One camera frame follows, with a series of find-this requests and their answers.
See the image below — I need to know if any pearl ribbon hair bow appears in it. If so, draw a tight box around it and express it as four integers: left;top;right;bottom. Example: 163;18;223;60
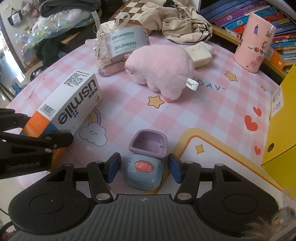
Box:
85;11;130;69

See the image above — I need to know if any pink plush toy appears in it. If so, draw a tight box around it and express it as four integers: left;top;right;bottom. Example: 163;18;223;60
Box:
125;45;194;102

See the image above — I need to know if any row of books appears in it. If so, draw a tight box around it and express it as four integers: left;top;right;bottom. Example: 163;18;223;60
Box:
199;1;295;73

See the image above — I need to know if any blue purple toy car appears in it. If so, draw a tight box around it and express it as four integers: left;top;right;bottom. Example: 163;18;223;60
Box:
123;129;168;190

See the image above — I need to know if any white usmile toothpaste box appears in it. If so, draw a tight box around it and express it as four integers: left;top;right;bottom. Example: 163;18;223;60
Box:
20;69;103;172

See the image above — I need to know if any white squishy block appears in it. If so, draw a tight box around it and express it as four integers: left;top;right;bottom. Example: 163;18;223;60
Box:
185;42;214;69

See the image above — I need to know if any beige cloth bag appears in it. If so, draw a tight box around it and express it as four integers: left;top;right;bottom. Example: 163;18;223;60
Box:
138;1;212;44

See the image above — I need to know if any iridescent plastic bag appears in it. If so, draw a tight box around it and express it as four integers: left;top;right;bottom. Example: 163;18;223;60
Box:
15;9;93;45

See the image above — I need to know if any pink utility knife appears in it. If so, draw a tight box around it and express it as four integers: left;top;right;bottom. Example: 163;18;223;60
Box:
98;61;125;77

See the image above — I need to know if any yellow cardboard box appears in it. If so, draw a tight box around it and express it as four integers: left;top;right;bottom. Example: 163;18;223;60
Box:
261;65;296;199

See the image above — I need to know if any white delipizen tape roll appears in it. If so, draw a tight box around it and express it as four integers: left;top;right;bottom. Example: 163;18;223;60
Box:
106;26;151;61

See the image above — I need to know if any pink sticker cylinder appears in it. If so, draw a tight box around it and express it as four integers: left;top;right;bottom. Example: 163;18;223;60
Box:
234;13;276;73

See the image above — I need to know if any grey folded clothing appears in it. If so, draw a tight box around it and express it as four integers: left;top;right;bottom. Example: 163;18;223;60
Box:
39;0;101;17

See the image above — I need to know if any wooden chess board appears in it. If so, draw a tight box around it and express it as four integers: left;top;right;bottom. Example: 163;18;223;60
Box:
109;0;144;26

